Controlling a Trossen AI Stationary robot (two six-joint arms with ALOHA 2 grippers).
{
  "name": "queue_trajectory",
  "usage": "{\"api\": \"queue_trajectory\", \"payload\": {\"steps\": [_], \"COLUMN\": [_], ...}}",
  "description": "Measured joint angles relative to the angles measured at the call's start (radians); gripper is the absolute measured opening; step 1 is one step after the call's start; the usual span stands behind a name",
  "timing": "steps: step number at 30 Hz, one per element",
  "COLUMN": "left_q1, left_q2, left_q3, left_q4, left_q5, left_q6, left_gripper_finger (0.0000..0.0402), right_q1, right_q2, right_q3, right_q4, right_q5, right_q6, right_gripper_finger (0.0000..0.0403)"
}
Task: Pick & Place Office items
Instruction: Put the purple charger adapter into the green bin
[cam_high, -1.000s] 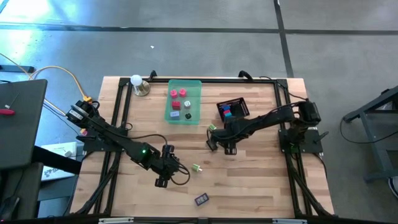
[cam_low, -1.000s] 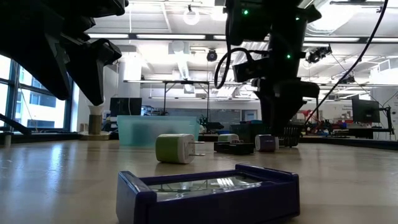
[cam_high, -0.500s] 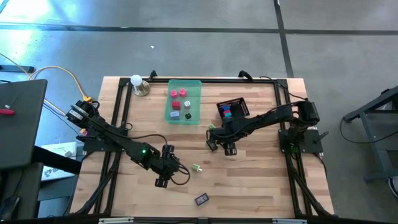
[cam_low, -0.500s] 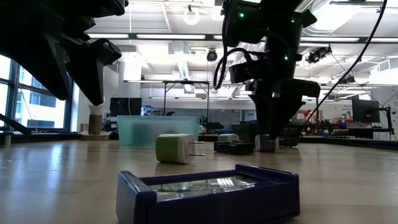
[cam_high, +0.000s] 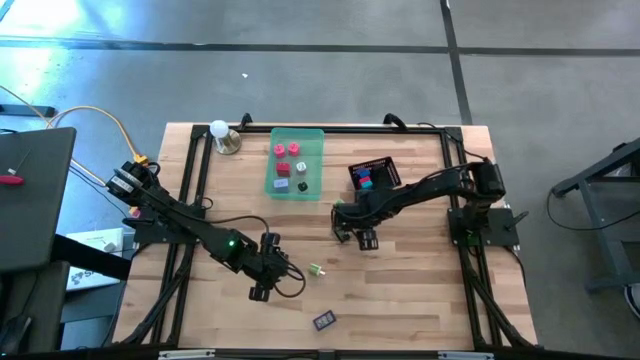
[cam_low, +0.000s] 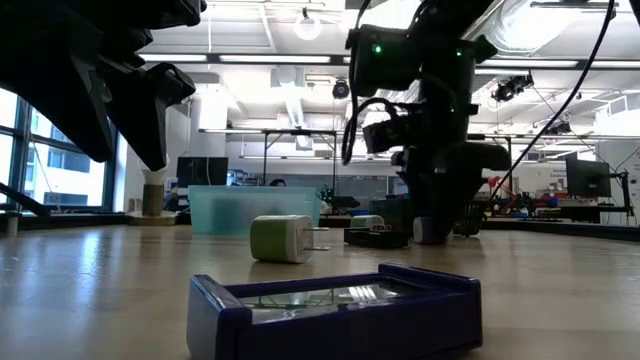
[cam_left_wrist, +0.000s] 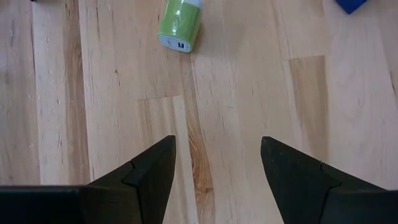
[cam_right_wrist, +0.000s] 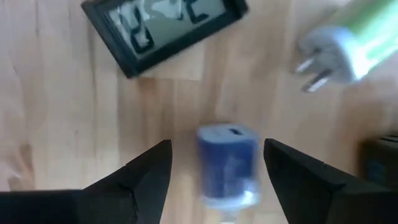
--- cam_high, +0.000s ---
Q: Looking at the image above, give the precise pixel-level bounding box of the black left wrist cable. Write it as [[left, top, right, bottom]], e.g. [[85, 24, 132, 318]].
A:
[[202, 214, 307, 300]]

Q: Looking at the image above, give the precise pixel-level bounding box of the black aluminium rig frame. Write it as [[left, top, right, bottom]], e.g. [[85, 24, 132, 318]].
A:
[[102, 122, 541, 360]]

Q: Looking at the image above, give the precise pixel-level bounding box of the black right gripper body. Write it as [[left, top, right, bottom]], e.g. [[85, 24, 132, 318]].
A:
[[332, 199, 387, 251]]

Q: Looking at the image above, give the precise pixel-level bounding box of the black plastic mesh basket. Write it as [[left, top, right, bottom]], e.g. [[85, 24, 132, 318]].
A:
[[348, 156, 403, 192]]

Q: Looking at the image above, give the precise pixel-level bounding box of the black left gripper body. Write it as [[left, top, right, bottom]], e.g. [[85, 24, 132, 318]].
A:
[[248, 232, 292, 303]]

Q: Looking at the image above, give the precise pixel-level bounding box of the white printed box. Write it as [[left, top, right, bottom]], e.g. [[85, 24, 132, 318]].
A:
[[65, 227, 126, 292]]

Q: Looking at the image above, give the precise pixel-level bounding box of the person's shoe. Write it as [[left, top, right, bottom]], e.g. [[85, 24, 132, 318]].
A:
[[624, 283, 640, 319]]

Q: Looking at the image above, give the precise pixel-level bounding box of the dark grey desk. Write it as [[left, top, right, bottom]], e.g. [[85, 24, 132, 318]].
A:
[[0, 127, 77, 274]]

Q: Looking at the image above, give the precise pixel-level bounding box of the dark blue digital display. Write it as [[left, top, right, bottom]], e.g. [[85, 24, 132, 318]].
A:
[[312, 309, 337, 332]]

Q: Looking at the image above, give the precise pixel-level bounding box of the red handled tool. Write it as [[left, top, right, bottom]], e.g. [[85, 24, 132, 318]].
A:
[[0, 148, 32, 187]]

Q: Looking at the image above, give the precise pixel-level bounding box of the translucent green plastic tray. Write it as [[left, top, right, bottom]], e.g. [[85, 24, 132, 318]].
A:
[[263, 126, 325, 202]]

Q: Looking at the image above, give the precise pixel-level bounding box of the white bulb brass base lamp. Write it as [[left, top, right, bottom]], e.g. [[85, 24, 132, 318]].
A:
[[209, 119, 244, 156]]

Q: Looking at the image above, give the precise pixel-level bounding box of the black floor bar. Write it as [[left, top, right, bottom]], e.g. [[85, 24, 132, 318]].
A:
[[0, 103, 57, 119]]

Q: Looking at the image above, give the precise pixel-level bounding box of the yellow extension cable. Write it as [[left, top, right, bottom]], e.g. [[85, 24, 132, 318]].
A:
[[0, 84, 150, 169]]

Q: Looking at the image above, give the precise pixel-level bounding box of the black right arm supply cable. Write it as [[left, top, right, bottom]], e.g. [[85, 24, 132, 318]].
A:
[[416, 121, 491, 164]]

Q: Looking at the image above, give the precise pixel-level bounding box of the black metal cart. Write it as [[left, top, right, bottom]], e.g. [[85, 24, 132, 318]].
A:
[[551, 137, 640, 294]]

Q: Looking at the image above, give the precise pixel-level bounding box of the silver aluminium bracket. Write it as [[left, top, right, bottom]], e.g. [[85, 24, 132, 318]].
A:
[[158, 349, 216, 360], [438, 351, 495, 360]]

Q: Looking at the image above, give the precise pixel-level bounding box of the black floor cable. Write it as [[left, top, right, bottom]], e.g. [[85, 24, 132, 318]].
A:
[[543, 189, 640, 233]]

